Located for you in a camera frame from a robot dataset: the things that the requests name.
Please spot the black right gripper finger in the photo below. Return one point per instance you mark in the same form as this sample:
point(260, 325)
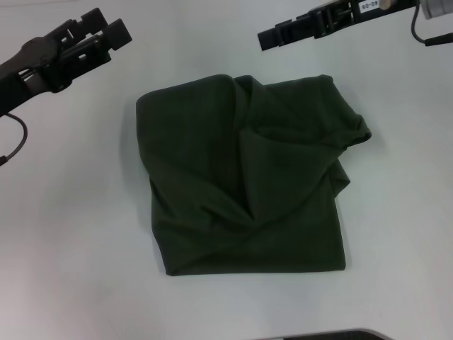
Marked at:
point(304, 26)

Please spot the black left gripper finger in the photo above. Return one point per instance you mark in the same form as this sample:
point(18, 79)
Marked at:
point(81, 23)
point(102, 46)

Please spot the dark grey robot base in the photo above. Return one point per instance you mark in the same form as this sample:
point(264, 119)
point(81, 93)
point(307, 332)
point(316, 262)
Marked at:
point(336, 334)

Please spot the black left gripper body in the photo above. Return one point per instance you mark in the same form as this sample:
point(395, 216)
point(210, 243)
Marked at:
point(24, 71)

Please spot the dark green printed t-shirt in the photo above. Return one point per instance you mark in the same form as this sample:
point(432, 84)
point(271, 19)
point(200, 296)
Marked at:
point(230, 177)

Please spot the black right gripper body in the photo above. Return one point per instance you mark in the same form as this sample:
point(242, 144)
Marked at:
point(382, 8)

